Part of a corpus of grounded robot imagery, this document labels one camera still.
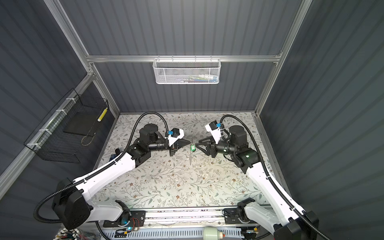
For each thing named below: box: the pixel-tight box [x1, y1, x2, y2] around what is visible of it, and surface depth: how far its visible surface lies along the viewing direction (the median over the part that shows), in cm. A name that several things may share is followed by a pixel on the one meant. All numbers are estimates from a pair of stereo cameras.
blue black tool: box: [108, 148, 122, 162], surface depth 95 cm
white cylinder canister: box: [203, 227, 223, 240], surface depth 64 cm
